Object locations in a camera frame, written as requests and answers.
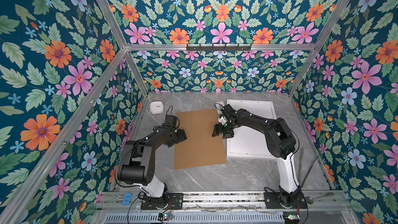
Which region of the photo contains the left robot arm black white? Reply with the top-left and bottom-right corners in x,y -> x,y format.
116,125 -> 187,201

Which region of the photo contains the white round device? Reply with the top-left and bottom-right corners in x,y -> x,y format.
149,101 -> 164,115

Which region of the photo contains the black hook rail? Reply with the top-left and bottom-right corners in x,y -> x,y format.
186,44 -> 252,52

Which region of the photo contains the white cable duct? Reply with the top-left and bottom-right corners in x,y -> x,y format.
103,212 -> 285,224

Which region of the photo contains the white picture frame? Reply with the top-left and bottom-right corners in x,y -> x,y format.
226,99 -> 277,160

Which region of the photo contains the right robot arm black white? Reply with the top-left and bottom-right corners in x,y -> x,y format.
212,104 -> 302,208

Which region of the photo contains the brown cardboard backing board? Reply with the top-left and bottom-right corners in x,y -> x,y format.
174,109 -> 227,170

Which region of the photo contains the blue binder clip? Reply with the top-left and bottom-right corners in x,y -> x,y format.
122,193 -> 132,206

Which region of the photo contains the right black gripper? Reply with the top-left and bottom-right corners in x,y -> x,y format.
211,121 -> 236,138

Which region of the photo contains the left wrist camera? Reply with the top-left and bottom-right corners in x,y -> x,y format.
164,115 -> 178,129

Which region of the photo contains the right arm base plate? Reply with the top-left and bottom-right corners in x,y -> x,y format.
264,192 -> 308,209

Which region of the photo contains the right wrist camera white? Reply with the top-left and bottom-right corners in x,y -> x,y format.
218,115 -> 228,125

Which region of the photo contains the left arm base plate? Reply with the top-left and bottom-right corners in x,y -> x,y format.
141,193 -> 184,211

